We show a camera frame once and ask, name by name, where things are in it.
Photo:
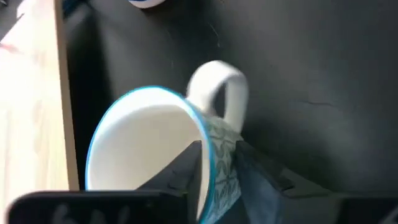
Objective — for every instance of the white mug blue-green pattern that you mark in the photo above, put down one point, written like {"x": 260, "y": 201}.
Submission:
{"x": 140, "y": 140}

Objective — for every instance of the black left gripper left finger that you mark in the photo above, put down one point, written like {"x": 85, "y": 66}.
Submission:
{"x": 186, "y": 174}

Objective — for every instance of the white mug blue pattern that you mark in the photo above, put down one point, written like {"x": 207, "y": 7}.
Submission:
{"x": 146, "y": 3}

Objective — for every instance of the wooden tray board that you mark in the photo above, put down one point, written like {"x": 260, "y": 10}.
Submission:
{"x": 31, "y": 109}

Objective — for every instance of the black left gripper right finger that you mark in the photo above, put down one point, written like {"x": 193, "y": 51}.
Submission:
{"x": 258, "y": 186}

